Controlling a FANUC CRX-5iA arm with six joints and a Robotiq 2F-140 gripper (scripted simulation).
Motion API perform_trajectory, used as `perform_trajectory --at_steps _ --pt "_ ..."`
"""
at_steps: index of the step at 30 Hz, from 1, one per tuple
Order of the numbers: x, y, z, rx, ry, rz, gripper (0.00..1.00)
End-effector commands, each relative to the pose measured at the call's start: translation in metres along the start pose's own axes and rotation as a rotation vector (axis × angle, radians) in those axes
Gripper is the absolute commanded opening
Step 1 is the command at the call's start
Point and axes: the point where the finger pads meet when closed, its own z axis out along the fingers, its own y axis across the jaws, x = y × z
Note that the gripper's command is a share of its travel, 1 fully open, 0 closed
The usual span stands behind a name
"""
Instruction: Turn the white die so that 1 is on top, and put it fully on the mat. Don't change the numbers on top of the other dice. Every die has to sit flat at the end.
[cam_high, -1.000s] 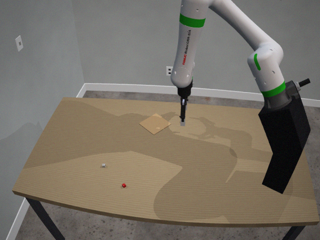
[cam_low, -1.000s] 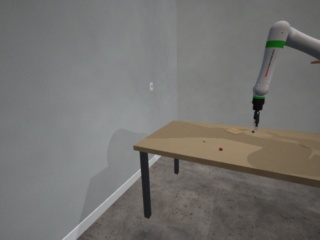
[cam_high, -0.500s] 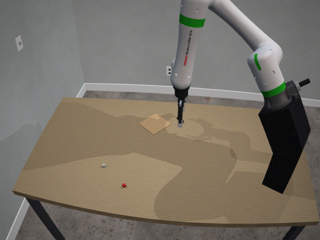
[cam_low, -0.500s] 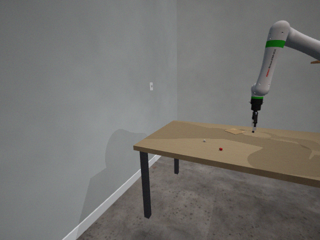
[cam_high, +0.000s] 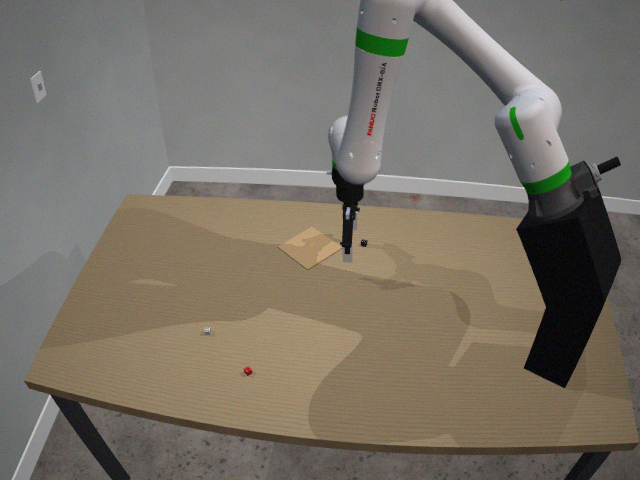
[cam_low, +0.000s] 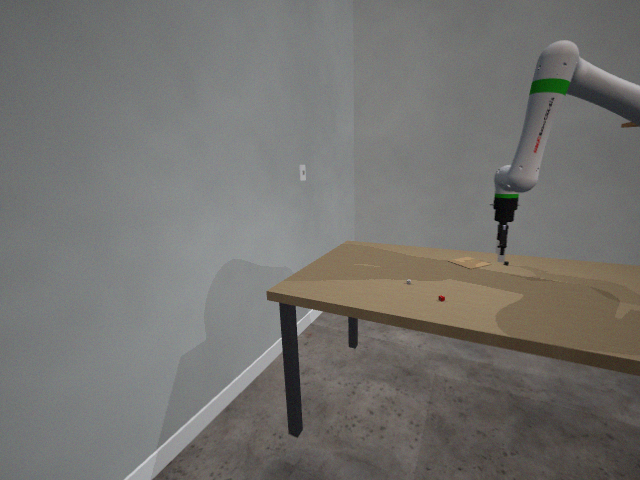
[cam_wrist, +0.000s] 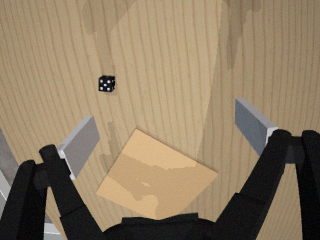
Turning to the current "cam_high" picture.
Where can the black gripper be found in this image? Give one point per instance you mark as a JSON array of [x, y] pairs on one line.
[[350, 221]]

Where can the tan flat mat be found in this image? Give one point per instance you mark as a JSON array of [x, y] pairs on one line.
[[309, 248]]

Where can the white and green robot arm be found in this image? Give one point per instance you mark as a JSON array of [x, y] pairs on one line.
[[526, 125]]

